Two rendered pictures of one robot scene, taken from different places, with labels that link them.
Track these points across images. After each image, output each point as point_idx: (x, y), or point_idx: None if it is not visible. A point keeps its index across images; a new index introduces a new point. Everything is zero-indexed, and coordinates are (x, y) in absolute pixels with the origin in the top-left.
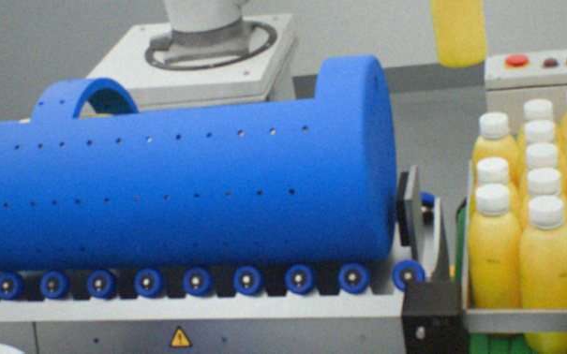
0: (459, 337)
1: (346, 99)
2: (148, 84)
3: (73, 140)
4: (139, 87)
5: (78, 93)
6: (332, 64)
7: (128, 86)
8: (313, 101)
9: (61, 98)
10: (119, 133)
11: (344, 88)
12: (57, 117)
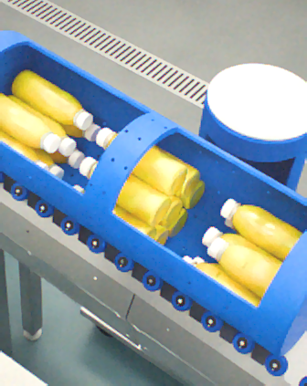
0: None
1: (15, 33)
2: (11, 367)
3: (155, 111)
4: (22, 368)
5: (140, 119)
6: (0, 46)
7: (30, 379)
8: (29, 41)
9: (152, 121)
10: (129, 96)
11: (11, 34)
12: (159, 117)
